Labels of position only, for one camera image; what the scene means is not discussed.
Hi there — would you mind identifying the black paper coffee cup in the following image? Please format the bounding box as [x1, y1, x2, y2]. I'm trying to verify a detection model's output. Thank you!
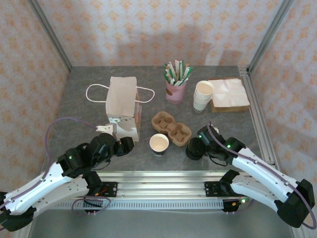
[149, 133, 170, 157]

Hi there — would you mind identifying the cartoon print paper bag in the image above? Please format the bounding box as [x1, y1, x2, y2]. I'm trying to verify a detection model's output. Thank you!
[86, 76, 156, 142]

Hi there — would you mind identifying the brown cardboard cup carrier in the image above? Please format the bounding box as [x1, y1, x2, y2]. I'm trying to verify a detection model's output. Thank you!
[151, 111, 193, 147]

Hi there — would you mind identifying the black plastic cup lid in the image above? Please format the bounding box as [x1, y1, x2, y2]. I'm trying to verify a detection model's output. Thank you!
[186, 137, 207, 161]

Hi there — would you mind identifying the brown cardboard napkin box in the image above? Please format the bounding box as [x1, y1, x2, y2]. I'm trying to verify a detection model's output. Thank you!
[210, 99, 251, 114]

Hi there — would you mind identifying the white printed paper cup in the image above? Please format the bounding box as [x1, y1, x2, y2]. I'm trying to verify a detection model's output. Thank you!
[193, 93, 212, 114]

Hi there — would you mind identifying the pink stick holder cup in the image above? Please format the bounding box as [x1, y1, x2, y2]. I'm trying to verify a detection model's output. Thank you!
[165, 80, 187, 105]

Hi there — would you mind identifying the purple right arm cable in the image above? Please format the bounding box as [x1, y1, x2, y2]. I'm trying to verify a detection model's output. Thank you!
[208, 120, 315, 230]

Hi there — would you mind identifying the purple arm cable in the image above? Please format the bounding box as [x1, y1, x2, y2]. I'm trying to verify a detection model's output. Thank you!
[208, 120, 315, 230]
[0, 117, 100, 211]

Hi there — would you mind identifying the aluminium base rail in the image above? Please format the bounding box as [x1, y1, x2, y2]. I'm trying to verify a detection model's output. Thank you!
[93, 170, 235, 199]

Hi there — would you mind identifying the aluminium side rail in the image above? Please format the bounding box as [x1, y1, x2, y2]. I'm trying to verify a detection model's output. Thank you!
[237, 65, 283, 174]

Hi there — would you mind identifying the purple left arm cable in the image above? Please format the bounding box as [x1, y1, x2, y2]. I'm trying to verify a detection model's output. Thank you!
[0, 117, 100, 211]

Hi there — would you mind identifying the black connector bracket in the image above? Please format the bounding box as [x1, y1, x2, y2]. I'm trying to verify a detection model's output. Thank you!
[83, 199, 105, 214]
[221, 198, 248, 214]

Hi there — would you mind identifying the white slotted cable duct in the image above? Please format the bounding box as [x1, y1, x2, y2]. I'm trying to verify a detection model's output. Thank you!
[53, 199, 225, 211]

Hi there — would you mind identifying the aluminium frame post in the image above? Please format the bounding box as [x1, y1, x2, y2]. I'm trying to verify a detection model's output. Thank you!
[26, 0, 73, 73]
[247, 0, 297, 73]

